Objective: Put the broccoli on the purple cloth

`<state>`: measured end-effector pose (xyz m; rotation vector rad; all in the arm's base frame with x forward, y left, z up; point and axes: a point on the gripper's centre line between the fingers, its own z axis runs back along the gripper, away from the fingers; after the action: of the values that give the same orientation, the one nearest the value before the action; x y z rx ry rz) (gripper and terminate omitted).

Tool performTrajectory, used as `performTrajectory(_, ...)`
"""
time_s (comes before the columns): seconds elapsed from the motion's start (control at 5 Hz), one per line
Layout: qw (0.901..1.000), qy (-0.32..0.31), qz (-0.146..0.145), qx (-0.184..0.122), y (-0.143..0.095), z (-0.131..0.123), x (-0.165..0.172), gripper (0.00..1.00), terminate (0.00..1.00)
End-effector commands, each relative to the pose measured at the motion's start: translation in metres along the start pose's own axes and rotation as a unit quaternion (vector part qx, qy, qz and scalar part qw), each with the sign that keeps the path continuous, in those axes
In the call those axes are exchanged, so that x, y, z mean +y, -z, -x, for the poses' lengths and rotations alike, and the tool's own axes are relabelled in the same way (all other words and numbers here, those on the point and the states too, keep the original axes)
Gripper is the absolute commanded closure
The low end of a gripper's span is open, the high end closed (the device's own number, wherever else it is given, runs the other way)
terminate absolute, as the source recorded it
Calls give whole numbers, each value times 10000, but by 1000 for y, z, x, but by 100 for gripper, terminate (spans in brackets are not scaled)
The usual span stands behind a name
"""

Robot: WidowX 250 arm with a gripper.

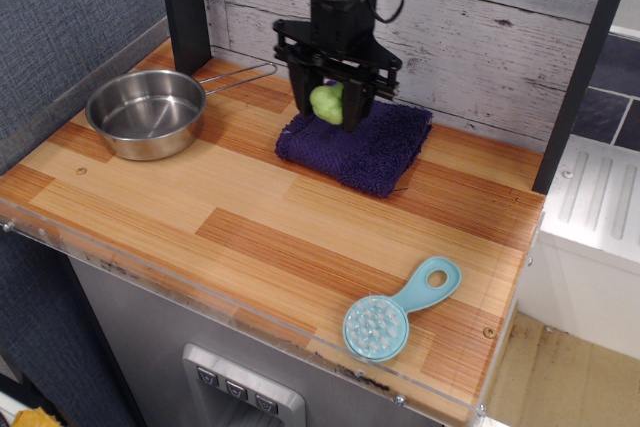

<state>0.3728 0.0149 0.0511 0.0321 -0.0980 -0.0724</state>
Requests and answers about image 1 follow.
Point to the teal round scrub brush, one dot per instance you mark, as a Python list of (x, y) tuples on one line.
[(377, 327)]

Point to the stainless steel pot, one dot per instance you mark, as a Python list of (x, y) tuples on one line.
[(154, 114)]

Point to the black right frame post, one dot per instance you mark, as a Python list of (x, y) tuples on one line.
[(591, 49)]

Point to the green toy broccoli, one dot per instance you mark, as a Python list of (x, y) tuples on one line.
[(327, 103)]

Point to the yellow object at corner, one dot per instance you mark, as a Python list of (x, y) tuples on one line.
[(34, 418)]

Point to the folded purple towel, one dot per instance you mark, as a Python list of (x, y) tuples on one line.
[(370, 159)]

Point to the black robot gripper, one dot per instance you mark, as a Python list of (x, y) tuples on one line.
[(337, 42)]

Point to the silver toy dispenser panel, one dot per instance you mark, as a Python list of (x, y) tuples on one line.
[(227, 394)]

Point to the clear acrylic table edge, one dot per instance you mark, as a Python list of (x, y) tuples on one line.
[(289, 269)]

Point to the white toy sink unit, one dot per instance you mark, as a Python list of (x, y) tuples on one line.
[(582, 275)]

